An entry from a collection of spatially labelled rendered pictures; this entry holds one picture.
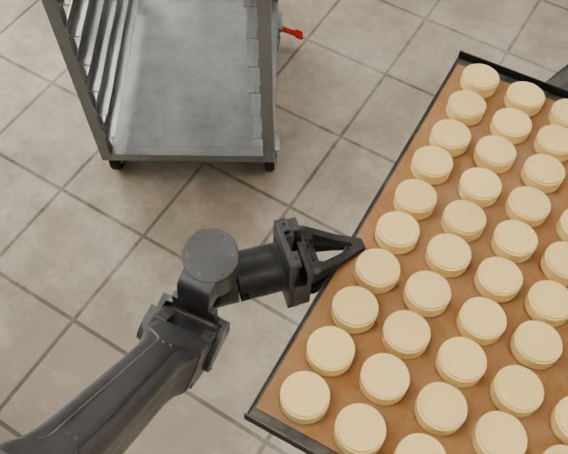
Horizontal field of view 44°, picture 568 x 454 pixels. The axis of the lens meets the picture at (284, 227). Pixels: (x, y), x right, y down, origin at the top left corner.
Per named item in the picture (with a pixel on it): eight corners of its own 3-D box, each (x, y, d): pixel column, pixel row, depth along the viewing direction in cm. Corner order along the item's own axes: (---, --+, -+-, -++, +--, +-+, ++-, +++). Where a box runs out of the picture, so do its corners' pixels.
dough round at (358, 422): (393, 431, 69) (397, 425, 67) (362, 470, 67) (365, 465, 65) (354, 399, 71) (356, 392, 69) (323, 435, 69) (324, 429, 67)
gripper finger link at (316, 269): (349, 240, 87) (277, 258, 85) (355, 209, 81) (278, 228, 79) (368, 287, 83) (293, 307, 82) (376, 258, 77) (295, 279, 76)
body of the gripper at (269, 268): (287, 259, 86) (228, 274, 84) (289, 214, 77) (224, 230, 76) (303, 305, 82) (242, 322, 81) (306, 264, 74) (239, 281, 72)
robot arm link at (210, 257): (137, 341, 77) (207, 375, 76) (123, 317, 66) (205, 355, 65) (187, 249, 81) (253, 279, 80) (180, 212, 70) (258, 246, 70)
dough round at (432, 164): (426, 192, 85) (429, 182, 84) (402, 164, 88) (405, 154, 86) (458, 176, 87) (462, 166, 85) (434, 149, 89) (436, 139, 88)
